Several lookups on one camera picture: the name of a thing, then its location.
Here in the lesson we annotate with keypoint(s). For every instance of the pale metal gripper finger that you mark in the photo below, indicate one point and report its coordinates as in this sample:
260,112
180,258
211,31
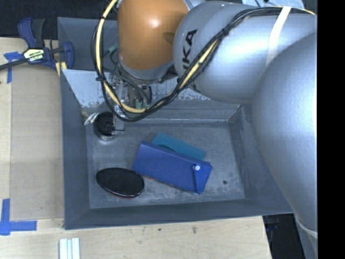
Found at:
119,123

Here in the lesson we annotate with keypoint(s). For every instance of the black oval disc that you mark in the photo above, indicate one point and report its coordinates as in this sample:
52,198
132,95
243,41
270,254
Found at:
120,182

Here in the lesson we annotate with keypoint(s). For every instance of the teal flat box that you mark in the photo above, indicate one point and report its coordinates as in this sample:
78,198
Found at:
183,148

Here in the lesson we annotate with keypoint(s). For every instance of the blue flat box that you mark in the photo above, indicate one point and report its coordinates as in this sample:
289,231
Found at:
172,167

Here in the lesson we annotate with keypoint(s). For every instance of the pale wood flat board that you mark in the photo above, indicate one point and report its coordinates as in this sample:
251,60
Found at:
35,144

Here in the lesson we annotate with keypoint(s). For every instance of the grey metal bin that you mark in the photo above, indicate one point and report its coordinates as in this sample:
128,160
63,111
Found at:
167,196

